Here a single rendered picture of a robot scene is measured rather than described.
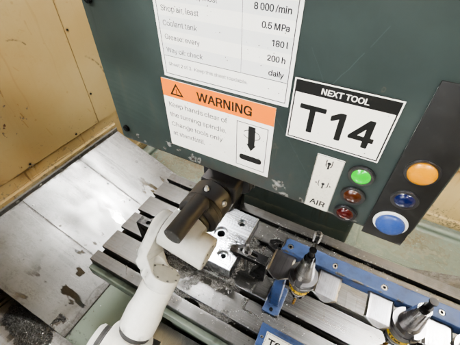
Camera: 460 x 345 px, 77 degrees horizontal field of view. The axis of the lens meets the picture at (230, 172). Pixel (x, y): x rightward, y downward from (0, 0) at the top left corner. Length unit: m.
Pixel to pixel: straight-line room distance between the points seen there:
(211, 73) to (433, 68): 0.21
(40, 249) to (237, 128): 1.25
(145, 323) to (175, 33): 0.49
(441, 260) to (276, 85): 1.54
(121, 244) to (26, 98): 0.72
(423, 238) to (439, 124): 1.52
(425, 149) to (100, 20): 0.38
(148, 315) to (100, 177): 1.11
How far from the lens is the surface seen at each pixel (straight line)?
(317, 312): 1.05
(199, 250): 0.53
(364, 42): 0.28
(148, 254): 0.58
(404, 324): 0.73
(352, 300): 1.10
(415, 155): 0.32
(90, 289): 1.44
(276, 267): 0.73
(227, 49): 0.32
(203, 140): 0.40
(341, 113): 0.31
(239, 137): 0.37
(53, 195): 1.60
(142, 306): 0.61
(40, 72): 1.49
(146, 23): 0.38
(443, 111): 0.30
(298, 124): 0.32
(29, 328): 1.46
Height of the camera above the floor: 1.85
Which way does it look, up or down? 44 degrees down
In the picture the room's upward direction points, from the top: straight up
